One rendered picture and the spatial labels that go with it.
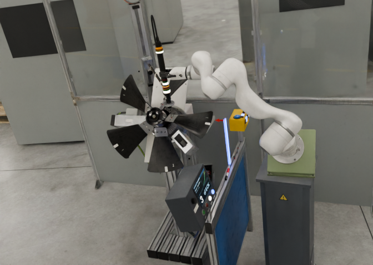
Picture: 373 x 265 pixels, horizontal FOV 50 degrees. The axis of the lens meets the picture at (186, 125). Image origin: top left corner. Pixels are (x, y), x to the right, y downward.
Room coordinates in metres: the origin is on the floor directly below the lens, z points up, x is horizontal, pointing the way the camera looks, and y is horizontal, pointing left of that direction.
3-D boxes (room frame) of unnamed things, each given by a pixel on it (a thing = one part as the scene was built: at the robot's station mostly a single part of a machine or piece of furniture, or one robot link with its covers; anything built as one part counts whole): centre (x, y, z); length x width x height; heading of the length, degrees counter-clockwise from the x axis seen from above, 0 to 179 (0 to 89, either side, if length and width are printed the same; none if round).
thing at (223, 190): (2.04, -0.21, 0.82); 0.90 x 0.04 x 0.08; 157
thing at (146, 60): (2.89, 0.21, 1.37); 0.10 x 0.07 x 0.09; 12
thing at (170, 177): (2.43, 0.17, 0.46); 0.09 x 0.05 x 0.91; 67
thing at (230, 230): (2.04, -0.21, 0.45); 0.82 x 0.02 x 0.66; 157
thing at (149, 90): (2.98, 0.23, 0.90); 0.08 x 0.06 x 1.80; 102
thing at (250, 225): (2.44, -0.38, 0.39); 0.04 x 0.04 x 0.78; 67
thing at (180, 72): (2.24, -0.01, 1.49); 0.11 x 0.10 x 0.07; 67
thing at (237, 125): (2.41, -0.36, 1.02); 0.16 x 0.10 x 0.11; 157
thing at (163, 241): (2.52, 0.13, 0.04); 0.62 x 0.45 x 0.08; 157
